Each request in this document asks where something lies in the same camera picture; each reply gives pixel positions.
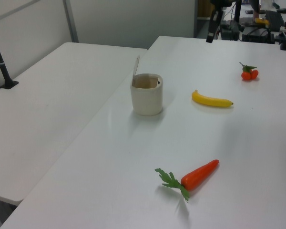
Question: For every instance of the orange toy carrot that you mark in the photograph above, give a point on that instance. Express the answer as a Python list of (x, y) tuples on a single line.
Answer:
[(197, 175)]

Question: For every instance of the cream bin lid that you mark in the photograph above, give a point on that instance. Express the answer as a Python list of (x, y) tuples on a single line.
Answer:
[(136, 69)]

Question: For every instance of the black tripod pole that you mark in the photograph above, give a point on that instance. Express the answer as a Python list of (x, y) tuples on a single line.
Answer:
[(237, 12)]

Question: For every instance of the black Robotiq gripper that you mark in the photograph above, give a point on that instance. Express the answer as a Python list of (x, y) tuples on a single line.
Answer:
[(219, 4)]

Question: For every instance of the yellow toy banana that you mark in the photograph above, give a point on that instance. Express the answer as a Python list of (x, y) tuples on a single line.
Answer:
[(209, 101)]

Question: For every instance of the cream plastic garbage bin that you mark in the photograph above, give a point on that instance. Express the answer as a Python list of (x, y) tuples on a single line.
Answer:
[(146, 100)]

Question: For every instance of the red toy tomatoes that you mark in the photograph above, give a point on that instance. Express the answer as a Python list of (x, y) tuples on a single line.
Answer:
[(247, 75)]

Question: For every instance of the small yellow object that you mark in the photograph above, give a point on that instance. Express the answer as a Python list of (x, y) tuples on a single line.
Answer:
[(262, 21)]

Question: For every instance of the black camera stand pole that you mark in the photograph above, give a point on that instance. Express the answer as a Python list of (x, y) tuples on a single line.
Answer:
[(3, 69)]

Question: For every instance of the black equipment box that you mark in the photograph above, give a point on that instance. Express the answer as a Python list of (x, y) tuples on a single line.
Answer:
[(255, 35)]

